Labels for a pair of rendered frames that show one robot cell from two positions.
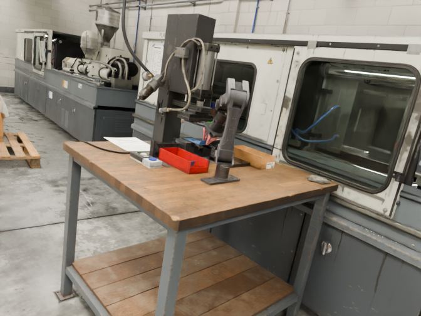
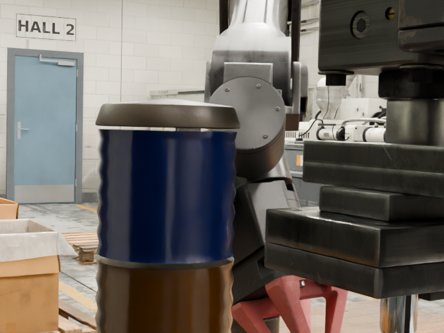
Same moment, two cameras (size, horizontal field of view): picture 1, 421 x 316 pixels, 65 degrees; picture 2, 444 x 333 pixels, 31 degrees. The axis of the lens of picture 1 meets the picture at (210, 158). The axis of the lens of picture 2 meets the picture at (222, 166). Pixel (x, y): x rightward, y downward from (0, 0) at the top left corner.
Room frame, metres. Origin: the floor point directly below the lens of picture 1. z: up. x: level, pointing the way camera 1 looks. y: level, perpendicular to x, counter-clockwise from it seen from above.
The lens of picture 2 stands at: (2.33, 0.10, 1.19)
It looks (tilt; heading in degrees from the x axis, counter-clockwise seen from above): 3 degrees down; 193
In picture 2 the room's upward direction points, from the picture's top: 1 degrees clockwise
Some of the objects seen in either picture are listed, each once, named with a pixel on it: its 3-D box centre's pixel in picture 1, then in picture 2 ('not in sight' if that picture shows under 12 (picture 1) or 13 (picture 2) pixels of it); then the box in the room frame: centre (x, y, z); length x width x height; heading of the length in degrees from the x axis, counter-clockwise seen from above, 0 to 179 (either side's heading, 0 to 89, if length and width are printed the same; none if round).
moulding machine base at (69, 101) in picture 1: (67, 94); not in sight; (6.83, 3.14, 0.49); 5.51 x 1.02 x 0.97; 42
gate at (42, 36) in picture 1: (37, 53); not in sight; (6.72, 3.74, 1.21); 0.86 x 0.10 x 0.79; 42
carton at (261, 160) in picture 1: (251, 157); not in sight; (1.91, -0.24, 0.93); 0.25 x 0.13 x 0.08; 45
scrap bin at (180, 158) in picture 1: (183, 160); not in sight; (1.58, 0.13, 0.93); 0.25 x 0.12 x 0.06; 45
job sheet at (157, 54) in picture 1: (156, 60); not in sight; (3.42, 0.70, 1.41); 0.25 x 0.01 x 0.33; 42
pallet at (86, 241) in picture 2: not in sight; (125, 244); (-4.52, -2.40, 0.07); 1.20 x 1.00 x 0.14; 134
